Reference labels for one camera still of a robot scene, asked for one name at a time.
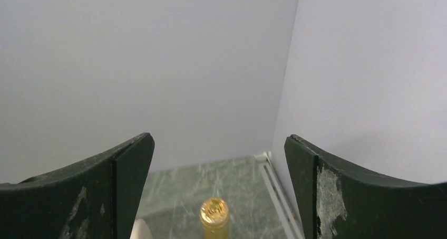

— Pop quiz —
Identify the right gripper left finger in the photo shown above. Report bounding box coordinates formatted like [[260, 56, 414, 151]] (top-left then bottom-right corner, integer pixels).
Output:
[[1, 132, 155, 238]]

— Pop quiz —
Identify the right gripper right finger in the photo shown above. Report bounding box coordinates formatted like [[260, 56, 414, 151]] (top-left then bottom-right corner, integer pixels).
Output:
[[284, 135, 446, 238]]

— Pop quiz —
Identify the dark red wine bottle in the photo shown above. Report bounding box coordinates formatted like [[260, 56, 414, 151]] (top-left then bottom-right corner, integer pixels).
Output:
[[199, 197, 230, 239]]

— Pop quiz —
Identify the white cylinder drum orange face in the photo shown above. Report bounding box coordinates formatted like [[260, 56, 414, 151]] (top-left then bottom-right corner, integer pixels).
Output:
[[130, 218, 153, 239]]

